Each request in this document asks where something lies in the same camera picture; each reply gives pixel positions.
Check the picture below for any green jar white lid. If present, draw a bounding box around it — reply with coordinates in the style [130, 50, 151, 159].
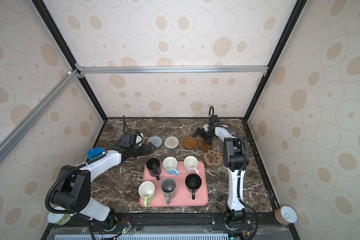
[47, 212, 72, 226]

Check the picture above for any brown can white lid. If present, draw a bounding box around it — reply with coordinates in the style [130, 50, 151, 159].
[275, 206, 298, 226]

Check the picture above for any aluminium back crossbar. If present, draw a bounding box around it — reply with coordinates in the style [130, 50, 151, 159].
[78, 65, 269, 74]

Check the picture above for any black right corner post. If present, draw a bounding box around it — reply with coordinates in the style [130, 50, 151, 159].
[244, 0, 307, 123]

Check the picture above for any black mug back left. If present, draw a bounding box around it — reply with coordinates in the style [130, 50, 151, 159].
[146, 158, 162, 181]

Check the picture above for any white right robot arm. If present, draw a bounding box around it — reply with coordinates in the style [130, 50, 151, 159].
[194, 113, 249, 225]

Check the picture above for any black corner frame post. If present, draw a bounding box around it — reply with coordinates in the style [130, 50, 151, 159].
[31, 0, 108, 122]

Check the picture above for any light blue woven coaster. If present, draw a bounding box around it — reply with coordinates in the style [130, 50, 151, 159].
[147, 136, 163, 148]

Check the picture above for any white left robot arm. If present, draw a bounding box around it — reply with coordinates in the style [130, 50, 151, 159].
[45, 132, 156, 230]

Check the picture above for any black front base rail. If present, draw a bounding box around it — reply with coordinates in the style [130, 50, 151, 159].
[42, 213, 299, 240]

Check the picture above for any light blue mug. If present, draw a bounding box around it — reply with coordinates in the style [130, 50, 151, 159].
[163, 157, 180, 176]

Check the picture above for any pink white mug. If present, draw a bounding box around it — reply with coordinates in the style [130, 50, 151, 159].
[184, 156, 199, 175]

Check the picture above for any multicolour stitched white coaster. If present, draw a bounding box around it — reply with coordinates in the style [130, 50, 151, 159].
[164, 136, 179, 149]

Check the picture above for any black mug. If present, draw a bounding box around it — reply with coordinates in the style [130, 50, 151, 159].
[146, 158, 162, 181]
[185, 174, 202, 200]

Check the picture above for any aluminium left side bar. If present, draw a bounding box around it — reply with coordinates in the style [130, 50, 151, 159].
[0, 69, 79, 163]

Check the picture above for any green white mug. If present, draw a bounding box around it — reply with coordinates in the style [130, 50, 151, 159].
[138, 181, 156, 207]

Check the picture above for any brown paw shaped coaster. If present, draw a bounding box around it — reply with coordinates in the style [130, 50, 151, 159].
[203, 150, 223, 166]

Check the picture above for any black mug front right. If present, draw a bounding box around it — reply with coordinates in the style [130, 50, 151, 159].
[185, 174, 202, 200]

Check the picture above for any blue lidded white cup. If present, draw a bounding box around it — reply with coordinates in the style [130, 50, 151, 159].
[87, 148, 105, 160]

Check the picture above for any grey mug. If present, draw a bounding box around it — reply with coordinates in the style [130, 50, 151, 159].
[161, 178, 177, 205]

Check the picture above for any round brown wooden coaster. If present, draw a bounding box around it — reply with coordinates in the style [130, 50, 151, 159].
[198, 138, 213, 151]

